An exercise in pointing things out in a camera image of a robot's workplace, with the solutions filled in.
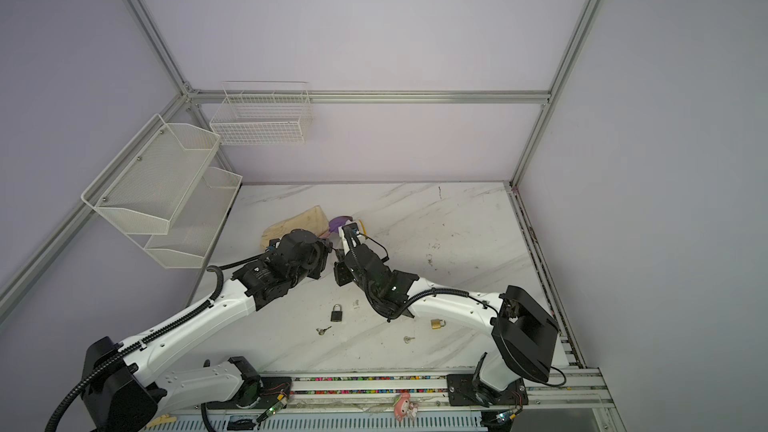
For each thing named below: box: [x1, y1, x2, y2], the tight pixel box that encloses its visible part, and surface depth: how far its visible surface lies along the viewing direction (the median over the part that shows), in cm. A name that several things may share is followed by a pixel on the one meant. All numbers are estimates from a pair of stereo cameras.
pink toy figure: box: [393, 392, 418, 422], surface depth 70 cm
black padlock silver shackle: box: [333, 261, 354, 286], surface depth 69 cm
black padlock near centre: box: [330, 304, 343, 322], surface depth 88 cm
